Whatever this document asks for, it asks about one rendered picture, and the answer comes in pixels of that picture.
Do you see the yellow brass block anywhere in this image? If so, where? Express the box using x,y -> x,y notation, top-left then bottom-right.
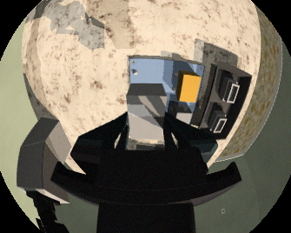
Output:
176,70 -> 201,103

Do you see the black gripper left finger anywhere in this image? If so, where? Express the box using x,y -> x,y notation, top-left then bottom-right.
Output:
74,111 -> 129,150

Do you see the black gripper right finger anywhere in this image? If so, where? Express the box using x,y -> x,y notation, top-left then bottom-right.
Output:
163,111 -> 218,164

